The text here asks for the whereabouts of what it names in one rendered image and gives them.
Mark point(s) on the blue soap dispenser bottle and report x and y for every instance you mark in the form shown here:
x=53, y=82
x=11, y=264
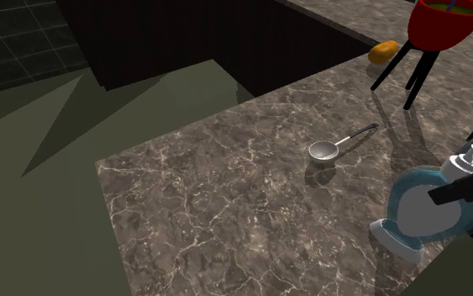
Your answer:
x=420, y=213

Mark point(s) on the orange-yellow potato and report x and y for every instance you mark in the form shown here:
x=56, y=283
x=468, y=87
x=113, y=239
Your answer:
x=382, y=52

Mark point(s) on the red pot on black legs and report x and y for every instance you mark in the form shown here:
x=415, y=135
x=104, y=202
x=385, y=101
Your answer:
x=445, y=22

